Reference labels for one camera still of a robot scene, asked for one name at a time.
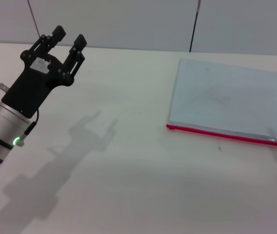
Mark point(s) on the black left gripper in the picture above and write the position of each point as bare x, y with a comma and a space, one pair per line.
33, 85

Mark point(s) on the transparent document bag red zipper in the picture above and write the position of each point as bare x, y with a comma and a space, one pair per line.
226, 97

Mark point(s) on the metal connector stub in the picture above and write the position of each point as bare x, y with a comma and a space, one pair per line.
3, 87

